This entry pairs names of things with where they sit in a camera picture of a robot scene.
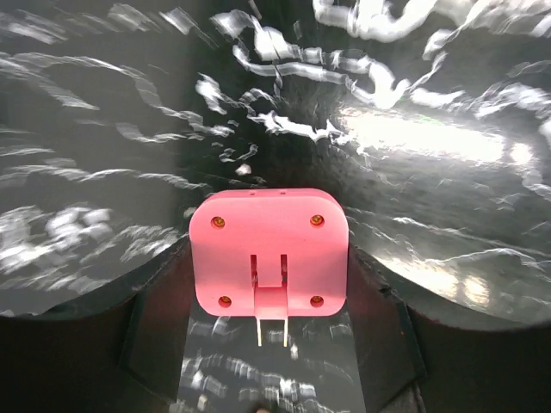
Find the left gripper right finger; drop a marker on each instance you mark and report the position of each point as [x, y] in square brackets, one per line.
[419, 352]

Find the pink plug adapter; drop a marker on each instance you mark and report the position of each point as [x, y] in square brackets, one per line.
[270, 254]

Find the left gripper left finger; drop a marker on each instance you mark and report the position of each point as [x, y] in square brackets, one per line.
[118, 348]

